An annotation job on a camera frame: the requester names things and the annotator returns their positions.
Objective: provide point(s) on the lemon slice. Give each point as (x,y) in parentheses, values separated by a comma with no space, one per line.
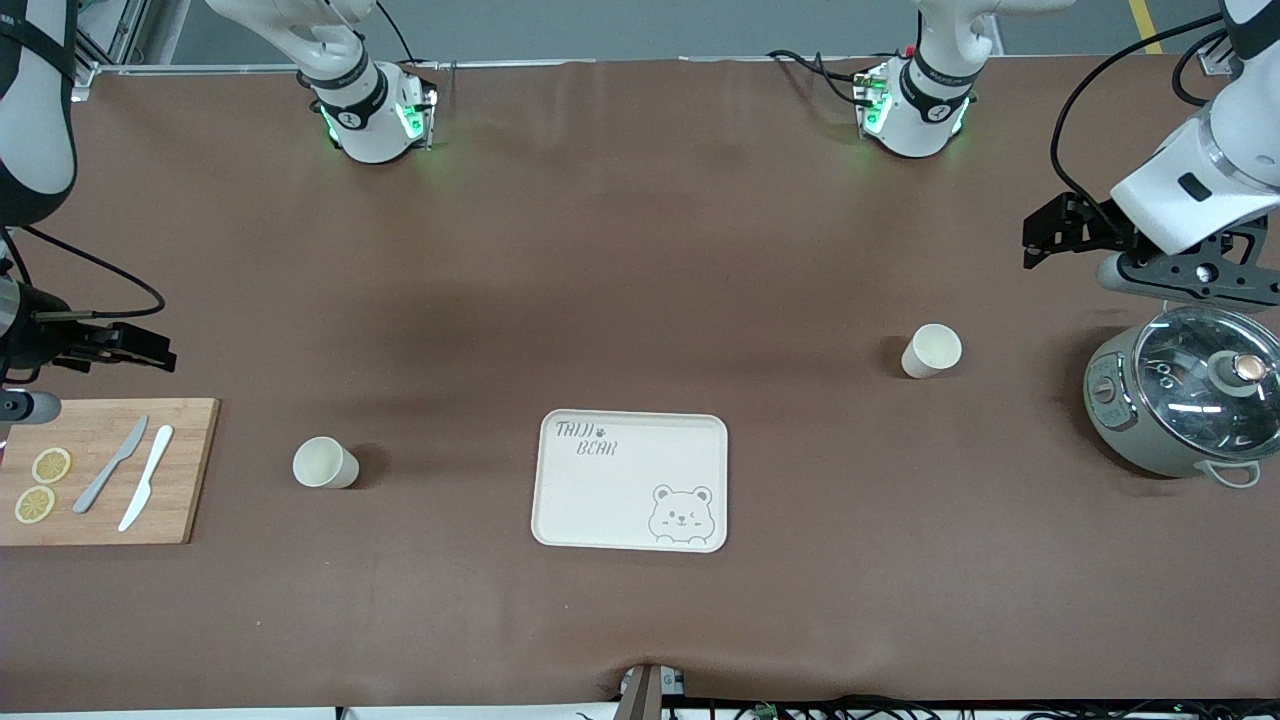
(35,505)
(51,465)

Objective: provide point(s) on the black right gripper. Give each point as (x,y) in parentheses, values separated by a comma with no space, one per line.
(48,338)

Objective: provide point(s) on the green electric cooking pot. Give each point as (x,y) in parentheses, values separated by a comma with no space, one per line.
(1130,440)

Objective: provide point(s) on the metal table clamp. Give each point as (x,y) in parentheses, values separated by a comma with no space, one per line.
(650,695)

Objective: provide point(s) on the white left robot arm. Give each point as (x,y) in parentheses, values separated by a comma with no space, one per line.
(925,110)

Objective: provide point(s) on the wooden cutting board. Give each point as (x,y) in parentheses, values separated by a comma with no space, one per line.
(190,480)

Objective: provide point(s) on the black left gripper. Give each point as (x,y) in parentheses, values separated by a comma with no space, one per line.
(1098,226)

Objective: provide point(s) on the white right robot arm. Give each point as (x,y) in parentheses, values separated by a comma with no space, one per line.
(360,110)

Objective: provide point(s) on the white plastic knife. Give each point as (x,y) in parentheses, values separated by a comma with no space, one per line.
(150,470)

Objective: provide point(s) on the aluminium frame profile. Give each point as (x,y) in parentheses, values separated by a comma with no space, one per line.
(1218,58)
(100,40)

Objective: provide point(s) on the dark grey camera mount bracket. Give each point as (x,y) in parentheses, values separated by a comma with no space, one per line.
(1235,275)

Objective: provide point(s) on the white tray with bear print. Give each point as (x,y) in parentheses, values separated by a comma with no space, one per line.
(620,500)

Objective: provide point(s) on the grey plastic knife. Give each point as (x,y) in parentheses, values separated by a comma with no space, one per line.
(110,465)

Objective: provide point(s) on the glass pot lid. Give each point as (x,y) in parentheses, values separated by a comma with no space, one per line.
(1180,370)

